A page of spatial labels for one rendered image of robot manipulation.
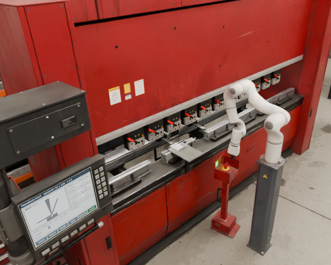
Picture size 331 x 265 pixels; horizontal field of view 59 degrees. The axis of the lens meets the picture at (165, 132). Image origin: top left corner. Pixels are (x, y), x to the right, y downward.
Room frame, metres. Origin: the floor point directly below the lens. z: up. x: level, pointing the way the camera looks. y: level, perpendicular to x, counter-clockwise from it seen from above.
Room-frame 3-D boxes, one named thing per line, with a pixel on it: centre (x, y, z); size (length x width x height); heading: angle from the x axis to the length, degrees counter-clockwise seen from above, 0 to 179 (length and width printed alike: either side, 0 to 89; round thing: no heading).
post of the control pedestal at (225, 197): (2.25, -0.55, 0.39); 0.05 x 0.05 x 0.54; 52
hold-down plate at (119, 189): (1.88, 0.35, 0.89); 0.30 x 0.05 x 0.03; 129
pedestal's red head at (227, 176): (2.25, -0.55, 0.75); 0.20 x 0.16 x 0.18; 142
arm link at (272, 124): (1.96, -0.83, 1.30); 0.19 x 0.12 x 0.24; 129
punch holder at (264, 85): (3.17, -1.14, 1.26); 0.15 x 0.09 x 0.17; 129
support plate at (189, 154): (2.19, -0.17, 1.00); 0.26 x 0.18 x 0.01; 39
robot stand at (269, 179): (1.98, -0.85, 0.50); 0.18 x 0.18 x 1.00; 43
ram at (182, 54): (2.71, -0.58, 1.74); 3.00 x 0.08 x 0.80; 129
